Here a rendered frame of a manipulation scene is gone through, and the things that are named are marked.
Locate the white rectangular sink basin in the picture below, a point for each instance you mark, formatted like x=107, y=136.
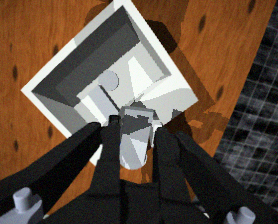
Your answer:
x=119, y=51

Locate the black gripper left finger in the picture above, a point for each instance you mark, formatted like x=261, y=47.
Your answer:
x=28, y=195

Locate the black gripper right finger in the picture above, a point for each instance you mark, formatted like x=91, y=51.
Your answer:
x=223, y=198

